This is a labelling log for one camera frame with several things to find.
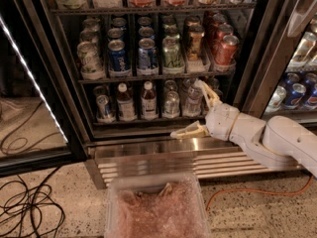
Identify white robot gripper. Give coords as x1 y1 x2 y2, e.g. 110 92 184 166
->
170 79 240 141

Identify blue pepsi can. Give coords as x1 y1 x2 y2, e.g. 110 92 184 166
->
138 38 158 69
108 40 129 72

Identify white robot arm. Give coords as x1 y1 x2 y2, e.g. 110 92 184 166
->
170 79 317 177

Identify brown can bottom right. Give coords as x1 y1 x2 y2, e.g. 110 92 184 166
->
203 89 223 115

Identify steel fridge bottom grille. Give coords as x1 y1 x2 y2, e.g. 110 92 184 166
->
83 139 317 190

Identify brown drink bottle middle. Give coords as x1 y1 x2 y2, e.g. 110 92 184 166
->
141 81 158 120

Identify brown drink bottle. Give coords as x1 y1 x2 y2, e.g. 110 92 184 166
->
141 81 158 120
117 82 136 121

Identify red can front right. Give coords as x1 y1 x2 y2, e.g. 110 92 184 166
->
215 35 239 65

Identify brown gold can front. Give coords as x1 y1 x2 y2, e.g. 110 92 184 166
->
186 25 205 60

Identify right glass fridge door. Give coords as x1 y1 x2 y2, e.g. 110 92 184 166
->
233 0 317 118

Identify small blue can bottom shelf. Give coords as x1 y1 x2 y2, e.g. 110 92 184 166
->
96 94 113 119

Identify blue pepsi can left front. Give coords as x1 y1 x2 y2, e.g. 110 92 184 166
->
108 40 129 72

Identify white green can front left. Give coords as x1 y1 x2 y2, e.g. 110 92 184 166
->
77 42 102 73

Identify open glass fridge door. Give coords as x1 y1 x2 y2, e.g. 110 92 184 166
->
0 0 87 177

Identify clear water bottle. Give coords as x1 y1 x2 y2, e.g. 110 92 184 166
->
183 82 203 117

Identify brown drink bottle left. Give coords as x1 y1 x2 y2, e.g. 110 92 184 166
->
117 82 136 121

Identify clear plastic bin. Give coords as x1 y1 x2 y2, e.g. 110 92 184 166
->
104 173 211 238

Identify orange cable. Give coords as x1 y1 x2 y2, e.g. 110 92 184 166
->
205 174 315 212

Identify black cable bundle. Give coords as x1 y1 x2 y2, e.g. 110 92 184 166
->
0 166 66 238

